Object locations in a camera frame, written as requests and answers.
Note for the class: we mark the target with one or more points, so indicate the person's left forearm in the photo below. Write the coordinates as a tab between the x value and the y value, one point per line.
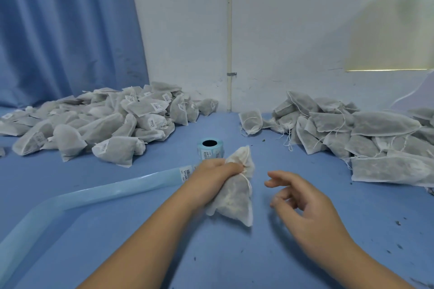
135	251

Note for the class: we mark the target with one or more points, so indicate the pile of unlabelled herb bags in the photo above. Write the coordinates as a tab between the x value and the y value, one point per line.
346	133

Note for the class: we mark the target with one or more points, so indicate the blue label roll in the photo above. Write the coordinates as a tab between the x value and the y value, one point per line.
210	148

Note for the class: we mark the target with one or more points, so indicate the grey pipe clamp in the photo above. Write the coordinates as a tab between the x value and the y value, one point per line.
232	74

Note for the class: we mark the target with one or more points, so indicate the person's right hand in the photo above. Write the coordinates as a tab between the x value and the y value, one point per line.
308	217

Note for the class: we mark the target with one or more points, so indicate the blue curtain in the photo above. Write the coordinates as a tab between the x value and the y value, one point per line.
64	28

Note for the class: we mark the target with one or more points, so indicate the white mesh herb bag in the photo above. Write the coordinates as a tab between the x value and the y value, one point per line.
236	194

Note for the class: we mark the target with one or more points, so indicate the pile of labelled herb bags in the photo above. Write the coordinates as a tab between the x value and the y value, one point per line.
102	123

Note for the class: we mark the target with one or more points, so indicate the person's left hand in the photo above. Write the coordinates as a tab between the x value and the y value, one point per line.
207	180

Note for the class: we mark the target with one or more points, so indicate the white wall pipe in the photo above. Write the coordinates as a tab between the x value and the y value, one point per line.
230	28

